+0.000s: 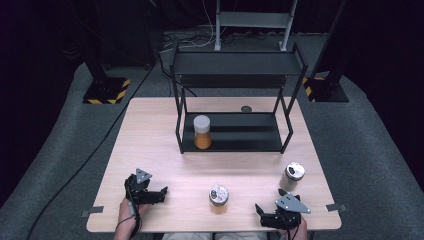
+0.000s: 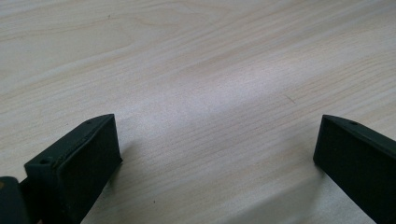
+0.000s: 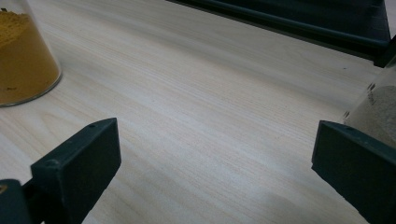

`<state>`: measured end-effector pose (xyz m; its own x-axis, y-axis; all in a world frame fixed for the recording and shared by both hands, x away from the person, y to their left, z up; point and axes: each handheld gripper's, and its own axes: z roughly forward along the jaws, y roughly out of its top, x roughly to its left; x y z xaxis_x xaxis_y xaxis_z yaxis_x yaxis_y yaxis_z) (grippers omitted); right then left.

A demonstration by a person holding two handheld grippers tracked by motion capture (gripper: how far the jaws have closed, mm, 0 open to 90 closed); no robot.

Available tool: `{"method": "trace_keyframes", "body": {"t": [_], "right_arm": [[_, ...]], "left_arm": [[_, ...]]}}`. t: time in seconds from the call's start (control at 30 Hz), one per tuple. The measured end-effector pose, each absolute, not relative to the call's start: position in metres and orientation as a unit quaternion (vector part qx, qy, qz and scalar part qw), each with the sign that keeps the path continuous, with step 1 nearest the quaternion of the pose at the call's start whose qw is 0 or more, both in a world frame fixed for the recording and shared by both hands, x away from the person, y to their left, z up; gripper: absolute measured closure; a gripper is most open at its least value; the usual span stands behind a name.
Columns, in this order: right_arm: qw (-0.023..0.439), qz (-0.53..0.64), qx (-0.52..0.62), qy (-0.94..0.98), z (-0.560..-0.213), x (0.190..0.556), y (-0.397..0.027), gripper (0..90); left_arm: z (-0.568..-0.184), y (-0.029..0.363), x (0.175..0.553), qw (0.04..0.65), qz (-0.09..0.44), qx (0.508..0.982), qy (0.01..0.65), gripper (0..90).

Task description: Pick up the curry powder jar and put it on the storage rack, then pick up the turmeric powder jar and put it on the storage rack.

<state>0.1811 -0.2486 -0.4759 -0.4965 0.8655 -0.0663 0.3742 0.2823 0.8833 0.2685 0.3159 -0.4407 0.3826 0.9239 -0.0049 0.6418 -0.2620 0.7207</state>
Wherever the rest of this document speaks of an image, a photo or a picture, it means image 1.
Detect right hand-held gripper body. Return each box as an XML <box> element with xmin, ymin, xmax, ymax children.
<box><xmin>258</xmin><ymin>192</ymin><xmax>312</xmax><ymax>232</ymax></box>

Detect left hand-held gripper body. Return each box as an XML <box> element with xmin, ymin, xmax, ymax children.
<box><xmin>123</xmin><ymin>167</ymin><xmax>167</xmax><ymax>206</ymax></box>

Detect silver-lidded jar of orange powder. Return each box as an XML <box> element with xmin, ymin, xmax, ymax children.
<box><xmin>208</xmin><ymin>183</ymin><xmax>231</xmax><ymax>214</ymax></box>

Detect white-lidded jar of orange powder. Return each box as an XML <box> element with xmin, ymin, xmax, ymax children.
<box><xmin>192</xmin><ymin>114</ymin><xmax>213</xmax><ymax>151</ymax></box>

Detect black metal two-tier rack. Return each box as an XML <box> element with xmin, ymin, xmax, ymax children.
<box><xmin>168</xmin><ymin>42</ymin><xmax>309</xmax><ymax>155</ymax></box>

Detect person's right hand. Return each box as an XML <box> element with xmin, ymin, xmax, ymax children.
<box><xmin>279</xmin><ymin>217</ymin><xmax>309</xmax><ymax>240</ymax></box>

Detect person's left hand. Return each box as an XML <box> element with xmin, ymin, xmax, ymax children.
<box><xmin>117</xmin><ymin>196</ymin><xmax>150</xmax><ymax>233</ymax></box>

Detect grey tape piece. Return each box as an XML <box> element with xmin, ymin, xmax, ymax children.
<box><xmin>325</xmin><ymin>202</ymin><xmax>349</xmax><ymax>213</ymax></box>
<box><xmin>80</xmin><ymin>205</ymin><xmax>105</xmax><ymax>219</ymax></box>

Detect person's light trousers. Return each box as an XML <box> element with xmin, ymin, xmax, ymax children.
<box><xmin>162</xmin><ymin>231</ymin><xmax>268</xmax><ymax>240</ymax></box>

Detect black stand with striped base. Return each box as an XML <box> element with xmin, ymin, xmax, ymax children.
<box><xmin>301</xmin><ymin>0</ymin><xmax>350</xmax><ymax>104</ymax></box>
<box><xmin>81</xmin><ymin>49</ymin><xmax>132</xmax><ymax>105</ymax></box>

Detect left hand-held gripper cable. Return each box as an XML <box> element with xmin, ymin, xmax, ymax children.
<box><xmin>115</xmin><ymin>181</ymin><xmax>144</xmax><ymax>240</ymax></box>

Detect hand-held gripper cable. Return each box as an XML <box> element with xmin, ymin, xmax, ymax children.
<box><xmin>287</xmin><ymin>216</ymin><xmax>303</xmax><ymax>240</ymax></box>
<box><xmin>115</xmin><ymin>181</ymin><xmax>144</xmax><ymax>240</ymax></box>

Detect right hand-held gripper cable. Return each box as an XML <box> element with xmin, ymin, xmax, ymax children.
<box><xmin>287</xmin><ymin>216</ymin><xmax>303</xmax><ymax>240</ymax></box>

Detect long black floor cable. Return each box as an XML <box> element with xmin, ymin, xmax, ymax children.
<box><xmin>25</xmin><ymin>62</ymin><xmax>158</xmax><ymax>240</ymax></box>

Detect black cable behind rack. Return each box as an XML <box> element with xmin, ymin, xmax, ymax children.
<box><xmin>158</xmin><ymin>53</ymin><xmax>198</xmax><ymax>98</ymax></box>

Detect bundle of floor cables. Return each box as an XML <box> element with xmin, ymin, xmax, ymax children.
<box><xmin>161</xmin><ymin>27</ymin><xmax>218</xmax><ymax>52</ymax></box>

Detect grey metal stand frame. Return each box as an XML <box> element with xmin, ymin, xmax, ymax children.
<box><xmin>214</xmin><ymin>0</ymin><xmax>299</xmax><ymax>52</ymax></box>

